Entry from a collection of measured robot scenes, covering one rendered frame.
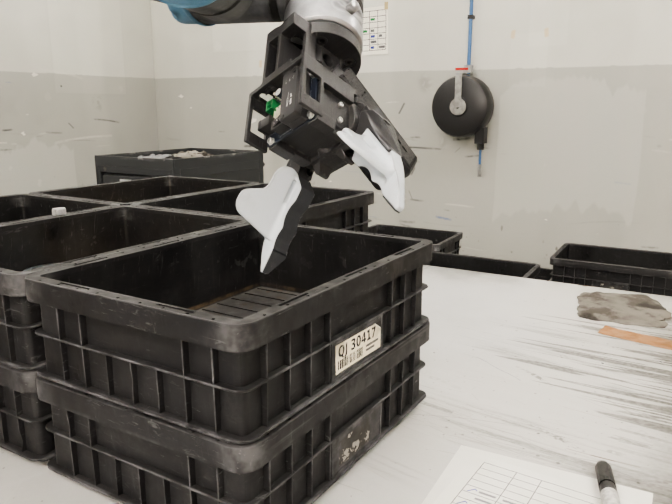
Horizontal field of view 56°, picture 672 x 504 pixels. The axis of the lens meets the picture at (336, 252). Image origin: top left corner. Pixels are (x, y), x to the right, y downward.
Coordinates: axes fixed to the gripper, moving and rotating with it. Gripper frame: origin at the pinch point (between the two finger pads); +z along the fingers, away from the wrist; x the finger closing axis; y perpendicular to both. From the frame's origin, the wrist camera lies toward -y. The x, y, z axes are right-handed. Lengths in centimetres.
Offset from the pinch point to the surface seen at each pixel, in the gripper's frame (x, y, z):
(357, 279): -9.1, -12.6, -5.1
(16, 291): -35.4, 11.7, -3.3
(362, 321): -12.7, -17.2, -2.7
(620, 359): -6, -72, -11
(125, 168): -185, -58, -129
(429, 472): -13.7, -29.6, 11.4
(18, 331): -39.4, 9.3, -0.5
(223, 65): -286, -155, -325
